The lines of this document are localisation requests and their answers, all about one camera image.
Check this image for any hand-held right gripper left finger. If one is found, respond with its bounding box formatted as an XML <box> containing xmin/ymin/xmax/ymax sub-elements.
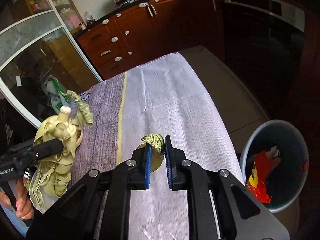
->
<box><xmin>26</xmin><ymin>145</ymin><xmax>153</xmax><ymax>240</ymax></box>

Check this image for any grey plastic waste bin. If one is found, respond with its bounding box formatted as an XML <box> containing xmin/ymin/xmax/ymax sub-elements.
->
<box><xmin>239</xmin><ymin>119</ymin><xmax>310</xmax><ymax>214</ymax></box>

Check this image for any red-brown kitchen cabinet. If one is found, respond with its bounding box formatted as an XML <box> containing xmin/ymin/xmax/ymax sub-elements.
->
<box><xmin>76</xmin><ymin>0</ymin><xmax>225</xmax><ymax>81</ymax></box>

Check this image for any green and white sack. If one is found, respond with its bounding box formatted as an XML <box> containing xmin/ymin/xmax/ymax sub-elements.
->
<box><xmin>43</xmin><ymin>76</ymin><xmax>71</xmax><ymax>111</ymax></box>

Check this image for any person's left hand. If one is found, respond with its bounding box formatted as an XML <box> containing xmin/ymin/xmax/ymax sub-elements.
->
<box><xmin>15</xmin><ymin>179</ymin><xmax>35</xmax><ymax>220</ymax></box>

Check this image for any white framed glass sliding door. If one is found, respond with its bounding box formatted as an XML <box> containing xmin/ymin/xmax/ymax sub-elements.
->
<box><xmin>0</xmin><ymin>0</ymin><xmax>103</xmax><ymax>131</ymax></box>

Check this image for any built-in oven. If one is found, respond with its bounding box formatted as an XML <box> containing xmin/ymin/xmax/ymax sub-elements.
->
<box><xmin>219</xmin><ymin>0</ymin><xmax>307</xmax><ymax>122</ymax></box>

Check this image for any red snack packet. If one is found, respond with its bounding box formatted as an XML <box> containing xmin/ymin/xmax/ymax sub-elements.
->
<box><xmin>245</xmin><ymin>151</ymin><xmax>278</xmax><ymax>204</ymax></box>

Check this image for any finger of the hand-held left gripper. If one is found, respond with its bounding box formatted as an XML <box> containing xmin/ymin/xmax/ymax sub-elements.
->
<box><xmin>33</xmin><ymin>138</ymin><xmax>64</xmax><ymax>160</ymax></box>

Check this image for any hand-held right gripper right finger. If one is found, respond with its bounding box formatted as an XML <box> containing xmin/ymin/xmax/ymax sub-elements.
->
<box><xmin>164</xmin><ymin>135</ymin><xmax>290</xmax><ymax>240</ymax></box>

